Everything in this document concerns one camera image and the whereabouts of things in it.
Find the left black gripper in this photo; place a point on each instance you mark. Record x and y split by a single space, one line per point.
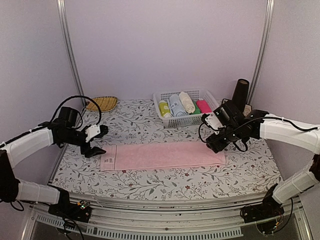
92 152

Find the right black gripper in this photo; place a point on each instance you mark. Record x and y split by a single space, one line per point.
216 144

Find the pink towel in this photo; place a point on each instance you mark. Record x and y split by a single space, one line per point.
154 156

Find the white plastic basket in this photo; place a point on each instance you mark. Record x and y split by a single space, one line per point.
195 94

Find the cream white towel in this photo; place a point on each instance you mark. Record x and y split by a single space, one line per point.
187 102

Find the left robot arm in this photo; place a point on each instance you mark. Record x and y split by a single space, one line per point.
17 149

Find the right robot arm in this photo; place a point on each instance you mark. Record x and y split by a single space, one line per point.
230 125

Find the magenta rolled towel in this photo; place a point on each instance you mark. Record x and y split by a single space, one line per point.
203 106

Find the green rolled towel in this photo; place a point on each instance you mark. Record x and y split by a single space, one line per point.
196 109

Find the floral coaster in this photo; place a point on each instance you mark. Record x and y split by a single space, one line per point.
247 109

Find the floral tablecloth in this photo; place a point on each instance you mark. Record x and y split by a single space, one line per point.
136 122

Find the yellow woven mat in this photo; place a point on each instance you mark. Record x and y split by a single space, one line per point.
106 103

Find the dark brown tall cup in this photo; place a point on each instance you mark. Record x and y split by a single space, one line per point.
240 94

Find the light blue rolled towel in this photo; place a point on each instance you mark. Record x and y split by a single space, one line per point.
176 106

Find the yellow dotted rolled towel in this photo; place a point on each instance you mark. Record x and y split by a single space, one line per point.
164 109

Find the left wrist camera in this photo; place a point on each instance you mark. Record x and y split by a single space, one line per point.
95 131

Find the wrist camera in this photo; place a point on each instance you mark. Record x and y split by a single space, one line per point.
95 131
211 121

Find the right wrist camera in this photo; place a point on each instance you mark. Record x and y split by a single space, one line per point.
211 121

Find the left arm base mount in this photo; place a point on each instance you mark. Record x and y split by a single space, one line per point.
80 211

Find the aluminium front rail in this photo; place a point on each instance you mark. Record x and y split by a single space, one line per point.
209 219

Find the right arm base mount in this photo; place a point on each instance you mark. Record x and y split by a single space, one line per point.
257 212

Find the right aluminium frame post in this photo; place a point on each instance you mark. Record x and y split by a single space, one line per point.
264 40

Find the aluminium frame post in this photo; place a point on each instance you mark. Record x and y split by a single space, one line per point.
264 40
62 13

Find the left aluminium frame post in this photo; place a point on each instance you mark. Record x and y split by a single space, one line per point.
62 13

